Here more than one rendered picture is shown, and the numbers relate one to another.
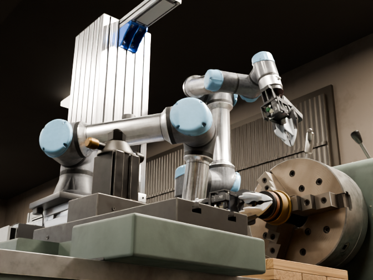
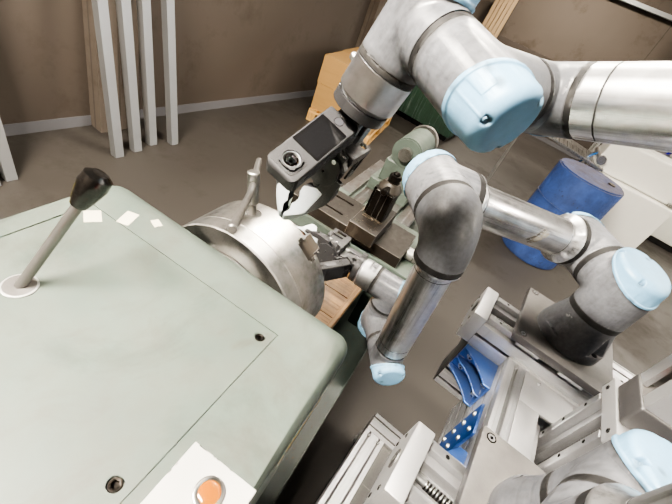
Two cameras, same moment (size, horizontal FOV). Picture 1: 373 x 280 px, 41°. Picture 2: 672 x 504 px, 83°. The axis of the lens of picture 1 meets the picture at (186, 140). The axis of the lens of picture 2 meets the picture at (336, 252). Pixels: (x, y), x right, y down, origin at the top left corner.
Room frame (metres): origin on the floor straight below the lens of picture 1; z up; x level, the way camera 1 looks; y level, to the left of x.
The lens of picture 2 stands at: (1.96, -0.49, 1.66)
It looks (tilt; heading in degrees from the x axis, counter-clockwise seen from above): 37 degrees down; 149
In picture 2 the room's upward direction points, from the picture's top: 24 degrees clockwise
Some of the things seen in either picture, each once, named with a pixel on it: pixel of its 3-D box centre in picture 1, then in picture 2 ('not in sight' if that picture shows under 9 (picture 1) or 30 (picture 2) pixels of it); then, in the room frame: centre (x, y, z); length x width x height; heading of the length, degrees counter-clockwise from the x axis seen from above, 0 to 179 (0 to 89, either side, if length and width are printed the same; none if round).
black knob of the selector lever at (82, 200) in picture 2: (356, 137); (92, 190); (1.57, -0.57, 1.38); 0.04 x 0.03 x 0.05; 136
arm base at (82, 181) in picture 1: (76, 188); (582, 323); (1.63, 0.37, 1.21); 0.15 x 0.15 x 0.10
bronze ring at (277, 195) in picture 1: (273, 206); not in sight; (1.30, -0.23, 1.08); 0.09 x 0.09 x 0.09; 47
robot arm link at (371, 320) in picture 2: not in sight; (377, 321); (1.44, 0.01, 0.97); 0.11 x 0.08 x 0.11; 169
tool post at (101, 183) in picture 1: (117, 179); (381, 201); (1.02, 0.15, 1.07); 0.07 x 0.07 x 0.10; 46
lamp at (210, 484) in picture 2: not in sight; (209, 493); (1.84, -0.44, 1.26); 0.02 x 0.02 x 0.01
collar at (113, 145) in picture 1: (115, 150); (391, 185); (1.02, 0.15, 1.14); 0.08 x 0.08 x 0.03
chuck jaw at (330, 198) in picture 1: (317, 203); not in sight; (1.29, -0.35, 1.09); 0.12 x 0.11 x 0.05; 46
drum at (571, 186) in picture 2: not in sight; (558, 214); (-0.16, 2.80, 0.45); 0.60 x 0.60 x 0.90
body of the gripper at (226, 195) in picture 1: (219, 208); (340, 255); (1.31, -0.09, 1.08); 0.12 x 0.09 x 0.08; 46
